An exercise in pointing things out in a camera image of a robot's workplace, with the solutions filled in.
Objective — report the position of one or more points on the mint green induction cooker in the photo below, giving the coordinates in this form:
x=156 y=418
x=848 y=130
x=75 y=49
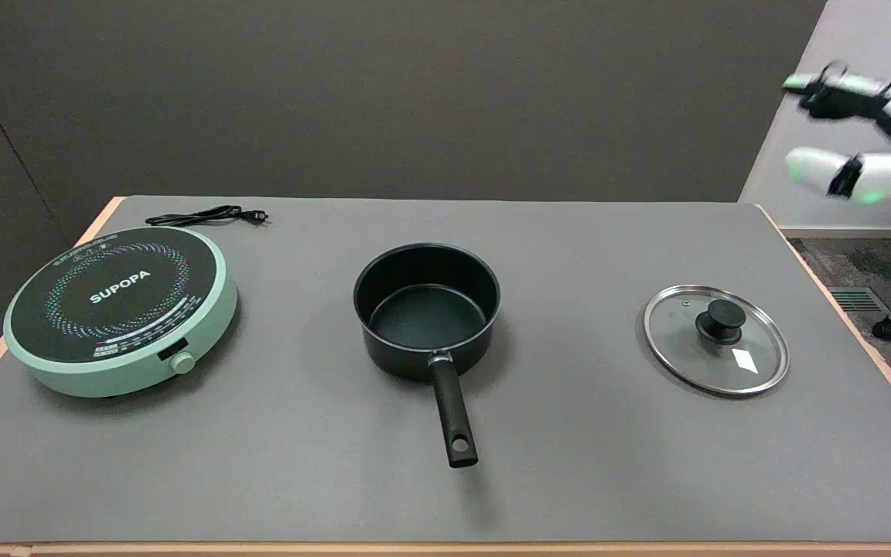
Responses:
x=121 y=309

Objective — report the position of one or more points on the metal floor vent grille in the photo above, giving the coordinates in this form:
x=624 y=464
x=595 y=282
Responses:
x=857 y=299

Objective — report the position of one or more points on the glass pot lid black knob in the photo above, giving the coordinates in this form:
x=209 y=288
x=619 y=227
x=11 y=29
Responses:
x=712 y=348

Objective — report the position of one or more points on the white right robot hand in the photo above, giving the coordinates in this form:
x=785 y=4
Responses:
x=882 y=174

